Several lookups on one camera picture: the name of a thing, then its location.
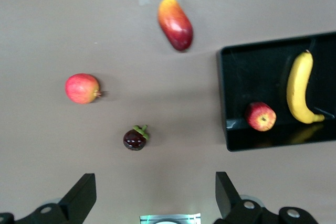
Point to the yellow banana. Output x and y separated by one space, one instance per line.
296 87

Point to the red yellow apple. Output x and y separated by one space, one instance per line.
260 116

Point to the dark purple mangosteen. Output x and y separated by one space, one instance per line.
135 140

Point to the red orange mango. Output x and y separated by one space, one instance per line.
176 24

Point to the red apple right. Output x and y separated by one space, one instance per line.
81 89

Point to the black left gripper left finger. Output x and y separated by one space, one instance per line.
78 197

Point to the black plastic box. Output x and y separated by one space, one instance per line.
236 82

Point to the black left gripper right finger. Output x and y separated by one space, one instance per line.
228 203

